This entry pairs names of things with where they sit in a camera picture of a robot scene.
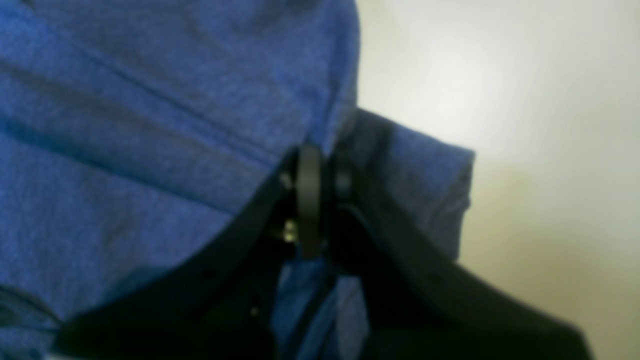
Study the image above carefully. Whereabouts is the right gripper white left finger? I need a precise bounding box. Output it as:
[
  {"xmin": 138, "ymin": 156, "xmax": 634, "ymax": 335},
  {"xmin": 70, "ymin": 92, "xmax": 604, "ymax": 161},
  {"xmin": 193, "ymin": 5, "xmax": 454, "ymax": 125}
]
[{"xmin": 50, "ymin": 145, "xmax": 323, "ymax": 360}]

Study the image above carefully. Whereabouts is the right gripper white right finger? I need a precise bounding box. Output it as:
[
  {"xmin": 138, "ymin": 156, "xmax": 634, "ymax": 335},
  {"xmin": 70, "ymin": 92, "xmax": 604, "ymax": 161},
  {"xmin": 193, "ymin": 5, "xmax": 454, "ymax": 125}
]
[{"xmin": 327, "ymin": 152, "xmax": 592, "ymax": 360}]

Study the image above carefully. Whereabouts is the blue-grey T-shirt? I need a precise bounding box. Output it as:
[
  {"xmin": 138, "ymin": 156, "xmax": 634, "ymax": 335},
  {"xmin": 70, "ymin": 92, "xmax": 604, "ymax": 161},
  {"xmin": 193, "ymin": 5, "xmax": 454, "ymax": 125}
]
[{"xmin": 0, "ymin": 0, "xmax": 474, "ymax": 360}]

